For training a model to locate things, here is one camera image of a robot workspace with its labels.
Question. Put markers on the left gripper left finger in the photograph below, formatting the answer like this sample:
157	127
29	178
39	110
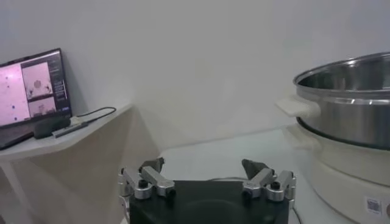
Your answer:
158	182

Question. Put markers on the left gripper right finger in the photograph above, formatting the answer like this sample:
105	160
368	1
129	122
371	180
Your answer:
259	182

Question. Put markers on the steel steamer pot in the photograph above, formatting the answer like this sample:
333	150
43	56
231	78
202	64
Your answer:
344	182

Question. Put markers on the stainless steel steamer basket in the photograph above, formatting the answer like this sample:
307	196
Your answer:
350	121

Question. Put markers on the white side table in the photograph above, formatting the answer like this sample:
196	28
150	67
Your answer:
76	170

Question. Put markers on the grey usb hub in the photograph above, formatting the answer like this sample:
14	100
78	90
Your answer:
68	130

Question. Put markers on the black computer mouse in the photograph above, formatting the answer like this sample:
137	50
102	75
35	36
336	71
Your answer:
50	127

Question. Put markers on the black laptop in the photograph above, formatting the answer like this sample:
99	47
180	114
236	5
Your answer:
18	91

